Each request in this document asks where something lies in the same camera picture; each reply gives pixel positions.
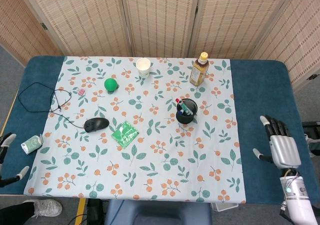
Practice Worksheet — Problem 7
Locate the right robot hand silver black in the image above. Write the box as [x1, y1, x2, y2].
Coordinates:
[252, 114, 302, 171]

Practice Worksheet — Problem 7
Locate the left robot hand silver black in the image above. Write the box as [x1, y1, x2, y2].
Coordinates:
[0, 133, 30, 188]

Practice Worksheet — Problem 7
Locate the red cap marker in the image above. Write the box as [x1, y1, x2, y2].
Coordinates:
[174, 98, 192, 114]

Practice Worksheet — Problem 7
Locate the black pen cup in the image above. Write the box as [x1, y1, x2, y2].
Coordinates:
[176, 98, 199, 125]

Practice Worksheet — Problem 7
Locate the green white tissue pack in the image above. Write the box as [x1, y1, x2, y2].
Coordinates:
[20, 134, 44, 155]

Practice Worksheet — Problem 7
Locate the blue fabric table cover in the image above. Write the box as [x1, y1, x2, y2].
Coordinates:
[0, 55, 315, 206]

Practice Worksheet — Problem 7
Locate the black trouser leg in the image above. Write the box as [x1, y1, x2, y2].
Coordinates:
[0, 201, 36, 225]

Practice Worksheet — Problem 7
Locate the white box under table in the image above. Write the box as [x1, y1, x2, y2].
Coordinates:
[211, 201, 238, 212]

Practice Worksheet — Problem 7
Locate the black computer mouse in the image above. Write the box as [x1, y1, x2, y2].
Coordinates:
[84, 117, 110, 133]

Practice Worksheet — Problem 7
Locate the tea bottle yellow cap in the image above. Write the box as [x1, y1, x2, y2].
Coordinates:
[189, 51, 210, 87]

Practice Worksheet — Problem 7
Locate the green ball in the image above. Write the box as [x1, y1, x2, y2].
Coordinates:
[104, 78, 120, 94]

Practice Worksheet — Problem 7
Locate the green tea packet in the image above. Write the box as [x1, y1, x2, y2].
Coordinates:
[111, 120, 140, 148]

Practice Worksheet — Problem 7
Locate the floral print tablecloth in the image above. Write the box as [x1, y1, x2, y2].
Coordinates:
[23, 56, 247, 203]

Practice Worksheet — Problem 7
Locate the white paper cup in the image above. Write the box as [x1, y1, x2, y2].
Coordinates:
[135, 57, 152, 79]

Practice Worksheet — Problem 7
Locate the woven bamboo folding screen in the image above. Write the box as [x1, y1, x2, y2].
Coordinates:
[0, 0, 320, 91]

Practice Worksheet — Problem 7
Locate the black mouse cable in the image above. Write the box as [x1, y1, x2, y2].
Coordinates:
[18, 81, 87, 130]

